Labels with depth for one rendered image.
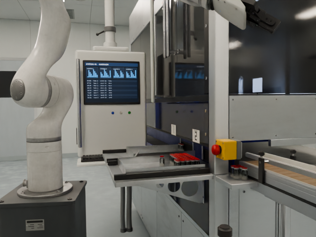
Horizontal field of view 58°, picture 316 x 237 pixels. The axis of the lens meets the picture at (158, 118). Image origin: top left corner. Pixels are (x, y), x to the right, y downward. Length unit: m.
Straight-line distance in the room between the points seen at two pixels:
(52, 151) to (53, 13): 0.46
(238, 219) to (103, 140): 1.15
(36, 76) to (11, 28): 5.93
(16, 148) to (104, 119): 4.85
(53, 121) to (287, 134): 0.96
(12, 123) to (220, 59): 5.91
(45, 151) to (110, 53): 1.19
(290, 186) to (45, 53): 0.90
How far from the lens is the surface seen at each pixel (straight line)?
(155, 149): 1.79
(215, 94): 1.18
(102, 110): 2.08
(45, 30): 1.06
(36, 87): 1.02
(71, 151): 6.71
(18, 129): 6.76
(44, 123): 1.07
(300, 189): 0.98
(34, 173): 1.10
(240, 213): 1.32
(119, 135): 2.10
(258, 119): 1.28
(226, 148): 1.11
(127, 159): 1.42
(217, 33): 1.21
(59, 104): 1.11
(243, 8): 0.74
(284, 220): 1.15
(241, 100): 1.23
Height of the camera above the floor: 1.17
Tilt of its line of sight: 3 degrees down
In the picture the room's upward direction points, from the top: 1 degrees counter-clockwise
